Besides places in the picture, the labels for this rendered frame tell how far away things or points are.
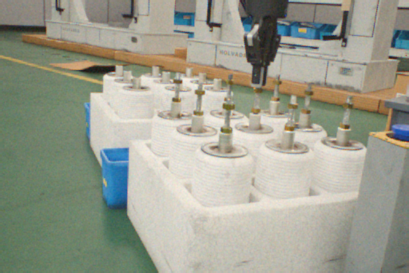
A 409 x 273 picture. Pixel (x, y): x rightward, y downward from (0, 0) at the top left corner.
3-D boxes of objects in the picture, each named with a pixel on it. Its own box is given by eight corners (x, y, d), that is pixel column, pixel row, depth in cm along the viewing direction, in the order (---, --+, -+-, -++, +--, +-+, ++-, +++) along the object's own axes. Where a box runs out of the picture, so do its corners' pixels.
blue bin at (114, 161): (206, 183, 124) (209, 143, 120) (223, 199, 114) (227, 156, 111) (97, 193, 111) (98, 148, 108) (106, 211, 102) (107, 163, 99)
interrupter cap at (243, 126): (273, 128, 89) (273, 124, 89) (272, 137, 81) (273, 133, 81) (236, 124, 90) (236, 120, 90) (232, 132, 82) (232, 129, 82)
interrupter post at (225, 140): (216, 153, 69) (218, 133, 68) (217, 149, 72) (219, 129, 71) (231, 155, 69) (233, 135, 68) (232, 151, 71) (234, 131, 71)
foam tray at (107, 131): (196, 140, 165) (200, 93, 160) (244, 178, 130) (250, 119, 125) (89, 144, 150) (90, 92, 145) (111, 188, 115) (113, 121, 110)
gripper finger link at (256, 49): (244, 31, 76) (250, 57, 81) (240, 38, 75) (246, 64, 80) (259, 33, 75) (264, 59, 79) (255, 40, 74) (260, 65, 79)
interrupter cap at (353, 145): (371, 148, 79) (371, 144, 79) (347, 154, 75) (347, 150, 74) (335, 138, 85) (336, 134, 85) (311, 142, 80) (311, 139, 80)
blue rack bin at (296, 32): (306, 37, 618) (308, 22, 613) (331, 40, 595) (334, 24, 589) (288, 37, 581) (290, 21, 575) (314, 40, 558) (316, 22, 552)
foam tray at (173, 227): (272, 199, 117) (279, 133, 112) (379, 281, 83) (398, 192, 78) (126, 214, 101) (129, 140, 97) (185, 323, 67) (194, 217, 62)
